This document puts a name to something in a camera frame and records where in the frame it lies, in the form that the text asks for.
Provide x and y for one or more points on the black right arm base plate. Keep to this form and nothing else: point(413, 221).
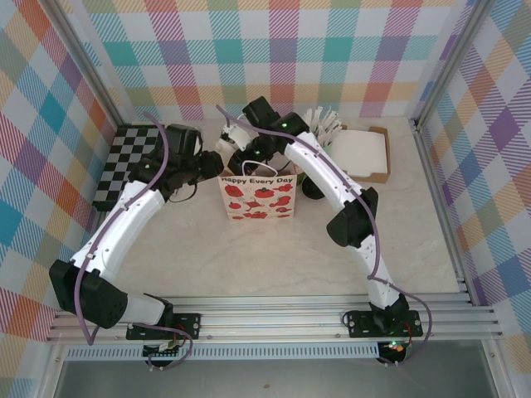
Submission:
point(361, 325)

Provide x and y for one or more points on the small green circuit board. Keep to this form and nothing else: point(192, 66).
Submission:
point(166, 347)
point(394, 346)

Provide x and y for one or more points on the black and grey checkerboard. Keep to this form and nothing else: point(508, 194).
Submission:
point(120, 149)

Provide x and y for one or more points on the aluminium frame post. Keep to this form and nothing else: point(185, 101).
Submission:
point(452, 62)
point(91, 66)

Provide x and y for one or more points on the aluminium side rail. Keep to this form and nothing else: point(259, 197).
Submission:
point(432, 178)

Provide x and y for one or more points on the black plastic cup lid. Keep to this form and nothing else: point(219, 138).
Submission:
point(314, 191)

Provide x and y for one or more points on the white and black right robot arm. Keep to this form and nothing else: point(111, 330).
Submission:
point(319, 166)

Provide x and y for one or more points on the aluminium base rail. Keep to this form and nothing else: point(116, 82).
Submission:
point(269, 319)

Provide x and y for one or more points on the brown cardboard napkin box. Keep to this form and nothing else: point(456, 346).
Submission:
point(373, 179)

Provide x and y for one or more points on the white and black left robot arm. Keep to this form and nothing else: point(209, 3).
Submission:
point(124, 224)

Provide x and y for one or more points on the white red printed paper bag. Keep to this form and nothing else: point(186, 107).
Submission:
point(257, 199)

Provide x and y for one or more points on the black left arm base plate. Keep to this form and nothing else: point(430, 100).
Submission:
point(188, 323)

